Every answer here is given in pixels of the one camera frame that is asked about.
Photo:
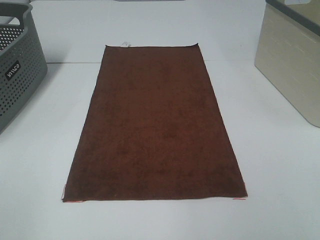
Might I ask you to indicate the brown towel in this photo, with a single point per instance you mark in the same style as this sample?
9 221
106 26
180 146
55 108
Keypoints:
153 131

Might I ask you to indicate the white towel care label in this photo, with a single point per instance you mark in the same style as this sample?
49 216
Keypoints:
125 44

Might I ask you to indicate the beige storage box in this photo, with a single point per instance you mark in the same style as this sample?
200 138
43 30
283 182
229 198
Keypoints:
288 54

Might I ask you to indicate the grey perforated plastic basket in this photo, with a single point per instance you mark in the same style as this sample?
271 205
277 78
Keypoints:
22 61

